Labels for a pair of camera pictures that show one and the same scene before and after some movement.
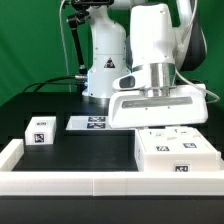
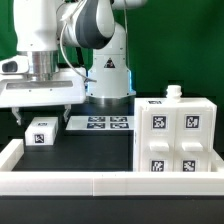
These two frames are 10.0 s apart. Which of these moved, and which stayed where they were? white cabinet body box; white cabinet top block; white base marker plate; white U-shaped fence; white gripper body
Moved: white gripper body; white cabinet body box
Stayed: white base marker plate; white cabinet top block; white U-shaped fence
